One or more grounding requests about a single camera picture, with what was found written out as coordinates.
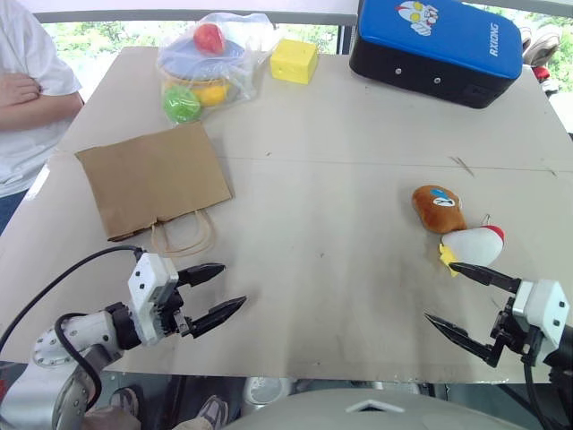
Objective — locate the red toy apple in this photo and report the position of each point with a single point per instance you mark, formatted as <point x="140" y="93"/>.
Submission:
<point x="209" y="39"/>

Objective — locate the bystander bare hand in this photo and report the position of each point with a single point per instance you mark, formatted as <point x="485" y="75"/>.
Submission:
<point x="18" y="89"/>

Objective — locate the yellow toy fruit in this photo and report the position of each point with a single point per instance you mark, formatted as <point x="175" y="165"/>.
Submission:
<point x="211" y="93"/>

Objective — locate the grey window rail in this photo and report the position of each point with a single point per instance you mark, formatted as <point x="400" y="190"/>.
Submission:
<point x="179" y="17"/>

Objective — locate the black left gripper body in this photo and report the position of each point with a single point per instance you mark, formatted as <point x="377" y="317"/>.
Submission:
<point x="172" y="313"/>

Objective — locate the blue toy plate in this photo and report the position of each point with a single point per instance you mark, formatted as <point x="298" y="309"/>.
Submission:
<point x="197" y="62"/>

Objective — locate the bystander bare forearm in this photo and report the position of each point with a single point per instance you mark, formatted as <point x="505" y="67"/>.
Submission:
<point x="49" y="109"/>

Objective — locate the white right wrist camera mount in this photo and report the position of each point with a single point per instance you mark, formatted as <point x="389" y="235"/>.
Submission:
<point x="539" y="309"/>

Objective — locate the blue and black case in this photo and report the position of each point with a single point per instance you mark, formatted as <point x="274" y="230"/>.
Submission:
<point x="438" y="40"/>

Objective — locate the brown paper bag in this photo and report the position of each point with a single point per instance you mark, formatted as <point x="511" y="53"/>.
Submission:
<point x="156" y="179"/>

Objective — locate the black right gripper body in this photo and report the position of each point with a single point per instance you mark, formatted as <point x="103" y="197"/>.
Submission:
<point x="512" y="333"/>

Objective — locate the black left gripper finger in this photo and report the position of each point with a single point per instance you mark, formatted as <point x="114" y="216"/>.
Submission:
<point x="219" y="313"/>
<point x="203" y="272"/>

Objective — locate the white round object under table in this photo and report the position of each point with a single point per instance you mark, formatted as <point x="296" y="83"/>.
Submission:
<point x="266" y="389"/>

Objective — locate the green toy fruit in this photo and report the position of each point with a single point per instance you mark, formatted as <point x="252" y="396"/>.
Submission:
<point x="181" y="106"/>

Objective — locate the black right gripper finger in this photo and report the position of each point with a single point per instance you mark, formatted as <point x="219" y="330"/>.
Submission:
<point x="485" y="274"/>
<point x="461" y="336"/>

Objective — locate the brown plush toy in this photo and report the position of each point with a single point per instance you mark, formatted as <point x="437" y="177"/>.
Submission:
<point x="438" y="208"/>

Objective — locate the white chicken plush toy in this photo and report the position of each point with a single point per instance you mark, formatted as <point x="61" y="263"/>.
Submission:
<point x="474" y="246"/>

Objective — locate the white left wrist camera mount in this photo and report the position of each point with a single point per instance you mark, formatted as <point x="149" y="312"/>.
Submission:
<point x="150" y="286"/>

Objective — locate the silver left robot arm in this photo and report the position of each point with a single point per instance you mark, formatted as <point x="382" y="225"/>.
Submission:
<point x="85" y="329"/>

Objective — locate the clear plastic bag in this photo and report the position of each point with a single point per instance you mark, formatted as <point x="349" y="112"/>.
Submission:
<point x="250" y="58"/>

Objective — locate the grey sneaker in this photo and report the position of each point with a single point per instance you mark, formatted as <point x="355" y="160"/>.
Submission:
<point x="212" y="411"/>
<point x="126" y="401"/>

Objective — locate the person in white t-shirt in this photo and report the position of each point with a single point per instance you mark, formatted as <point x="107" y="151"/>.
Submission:
<point x="27" y="148"/>

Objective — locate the white and red background clutter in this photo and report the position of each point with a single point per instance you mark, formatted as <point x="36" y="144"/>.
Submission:
<point x="542" y="49"/>

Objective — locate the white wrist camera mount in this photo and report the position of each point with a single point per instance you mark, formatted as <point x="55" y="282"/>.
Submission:
<point x="539" y="309"/>
<point x="150" y="286"/>

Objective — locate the yellow cheese block toy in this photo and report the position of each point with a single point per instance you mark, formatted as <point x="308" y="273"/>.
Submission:
<point x="293" y="60"/>

